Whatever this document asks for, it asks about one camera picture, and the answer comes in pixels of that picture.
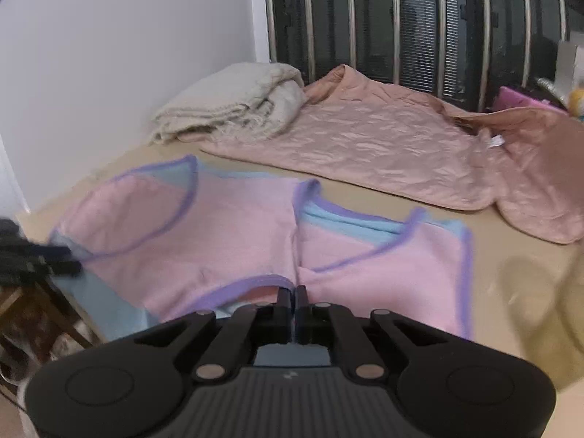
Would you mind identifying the cream fuzzy sweater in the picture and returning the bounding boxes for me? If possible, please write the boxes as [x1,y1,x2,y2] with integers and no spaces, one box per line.
[150,62,306,147]

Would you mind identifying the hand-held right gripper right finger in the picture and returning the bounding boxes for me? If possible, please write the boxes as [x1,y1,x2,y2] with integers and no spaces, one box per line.
[295,285,452,381]

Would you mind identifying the pink box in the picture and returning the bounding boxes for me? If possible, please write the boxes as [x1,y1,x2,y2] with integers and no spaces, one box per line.
[497,85,569,113]

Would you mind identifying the metal window bars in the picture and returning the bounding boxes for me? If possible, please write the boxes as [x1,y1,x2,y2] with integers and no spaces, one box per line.
[264,0,584,112]

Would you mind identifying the pink quilted jacket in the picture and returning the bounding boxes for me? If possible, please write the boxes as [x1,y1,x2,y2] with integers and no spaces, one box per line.
[198,64,584,245]

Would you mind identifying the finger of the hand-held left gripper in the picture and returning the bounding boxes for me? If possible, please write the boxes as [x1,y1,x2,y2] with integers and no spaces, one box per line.
[18,241,84,280]

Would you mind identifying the white box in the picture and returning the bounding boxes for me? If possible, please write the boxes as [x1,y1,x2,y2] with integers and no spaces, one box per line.
[556,40,584,97]

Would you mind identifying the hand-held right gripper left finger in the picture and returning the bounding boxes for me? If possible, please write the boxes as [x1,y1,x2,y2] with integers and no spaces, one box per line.
[134,285,293,381]

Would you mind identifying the pink garment with purple trim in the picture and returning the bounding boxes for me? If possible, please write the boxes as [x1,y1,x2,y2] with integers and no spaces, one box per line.
[48,155,474,339]

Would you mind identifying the wooden stool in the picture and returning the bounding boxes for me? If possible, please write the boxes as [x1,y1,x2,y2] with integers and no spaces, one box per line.
[0,276,103,395]

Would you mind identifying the yellow toy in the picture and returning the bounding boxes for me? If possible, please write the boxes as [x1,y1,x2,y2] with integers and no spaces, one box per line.
[567,89,584,123]

